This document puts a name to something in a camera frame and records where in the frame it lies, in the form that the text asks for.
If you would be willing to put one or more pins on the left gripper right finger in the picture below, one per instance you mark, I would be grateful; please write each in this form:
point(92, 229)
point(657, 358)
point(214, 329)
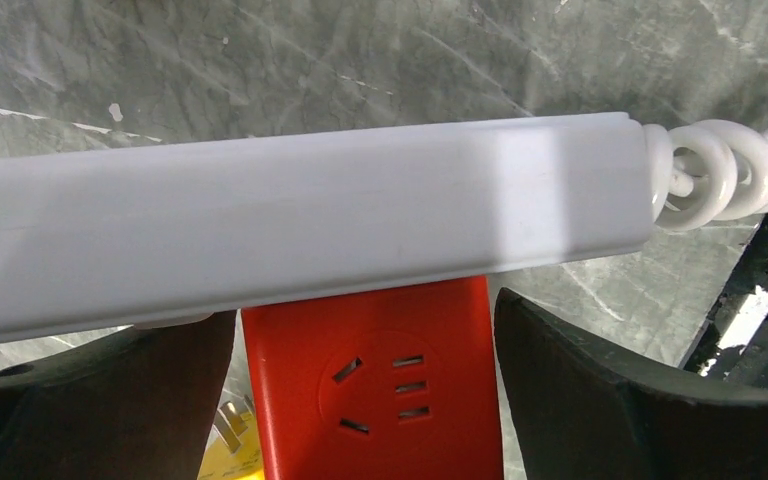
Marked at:
point(584, 407)

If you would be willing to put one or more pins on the white power strip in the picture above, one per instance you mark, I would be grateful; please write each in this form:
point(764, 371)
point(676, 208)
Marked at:
point(168, 234)

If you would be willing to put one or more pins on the red cube adapter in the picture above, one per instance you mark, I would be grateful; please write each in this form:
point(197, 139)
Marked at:
point(390, 384)

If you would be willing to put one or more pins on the yellow cube adapter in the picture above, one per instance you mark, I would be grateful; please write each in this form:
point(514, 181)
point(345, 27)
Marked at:
point(235, 452)

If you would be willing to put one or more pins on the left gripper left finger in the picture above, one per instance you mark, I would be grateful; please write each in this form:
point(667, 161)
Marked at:
point(136, 404)

